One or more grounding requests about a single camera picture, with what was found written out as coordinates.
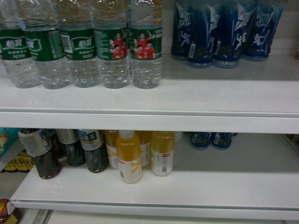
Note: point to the blue bottle lower shelf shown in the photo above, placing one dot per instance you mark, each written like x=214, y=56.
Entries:
x=221, y=141
x=200, y=140

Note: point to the water bottle players label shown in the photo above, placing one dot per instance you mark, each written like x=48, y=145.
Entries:
x=110, y=30
x=145, y=42

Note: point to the white top shelf board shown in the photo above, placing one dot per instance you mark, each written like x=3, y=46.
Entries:
x=255, y=97

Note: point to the white shelf board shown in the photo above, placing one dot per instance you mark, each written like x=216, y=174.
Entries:
x=256, y=178
x=255, y=97

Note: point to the water bottle green label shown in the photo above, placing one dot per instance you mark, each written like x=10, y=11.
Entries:
x=75, y=24
x=44, y=42
x=14, y=52

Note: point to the white lower shelf board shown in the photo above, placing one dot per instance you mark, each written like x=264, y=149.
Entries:
x=256, y=178

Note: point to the orange juice bottle right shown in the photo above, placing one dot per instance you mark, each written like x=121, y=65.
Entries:
x=162, y=152

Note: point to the orange juice bottle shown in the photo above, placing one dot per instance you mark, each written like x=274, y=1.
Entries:
x=162, y=152
x=111, y=137
x=129, y=156

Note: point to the front orange juice bottle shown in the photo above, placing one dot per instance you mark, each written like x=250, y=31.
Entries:
x=129, y=156

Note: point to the orange juice bottle rear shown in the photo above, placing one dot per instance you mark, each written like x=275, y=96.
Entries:
x=111, y=137

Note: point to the dark tea bottle right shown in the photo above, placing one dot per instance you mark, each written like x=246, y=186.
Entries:
x=93, y=144

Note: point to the dark tea bottle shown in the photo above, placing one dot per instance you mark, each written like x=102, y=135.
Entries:
x=38, y=145
x=70, y=140
x=93, y=144

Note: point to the blue sports drink bottle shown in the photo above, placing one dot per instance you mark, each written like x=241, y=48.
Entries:
x=205, y=18
x=233, y=31
x=267, y=16
x=181, y=29

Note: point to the dark tea bottle middle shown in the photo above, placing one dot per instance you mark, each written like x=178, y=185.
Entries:
x=70, y=140

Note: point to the dark tea bottle left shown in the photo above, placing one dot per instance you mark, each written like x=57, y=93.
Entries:
x=38, y=145

